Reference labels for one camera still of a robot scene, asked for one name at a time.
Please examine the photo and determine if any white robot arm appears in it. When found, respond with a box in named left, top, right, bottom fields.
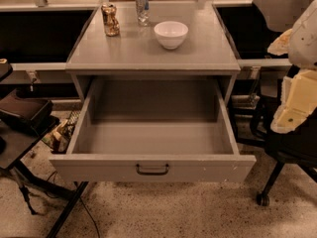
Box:
left=267, top=0, right=317, bottom=134

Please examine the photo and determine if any silver soda can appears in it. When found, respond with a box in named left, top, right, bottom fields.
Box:
left=135, top=0, right=150, bottom=26

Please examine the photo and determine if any black tray box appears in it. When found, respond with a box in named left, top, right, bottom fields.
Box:
left=0, top=90, right=53, bottom=130

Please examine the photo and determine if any black floor cable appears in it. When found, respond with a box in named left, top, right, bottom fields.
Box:
left=46, top=171, right=101, bottom=238

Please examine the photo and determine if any white bowl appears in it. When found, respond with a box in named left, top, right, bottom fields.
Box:
left=154, top=21, right=188, bottom=50

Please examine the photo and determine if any black office chair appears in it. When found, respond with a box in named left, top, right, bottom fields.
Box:
left=227, top=0, right=317, bottom=207

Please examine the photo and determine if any black side table stand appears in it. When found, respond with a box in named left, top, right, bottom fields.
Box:
left=0, top=59, right=89, bottom=238

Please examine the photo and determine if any grey top drawer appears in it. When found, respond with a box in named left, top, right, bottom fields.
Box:
left=51, top=77, right=256, bottom=182

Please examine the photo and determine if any grey drawer cabinet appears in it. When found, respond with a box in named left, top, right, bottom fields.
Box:
left=66, top=1, right=240, bottom=96

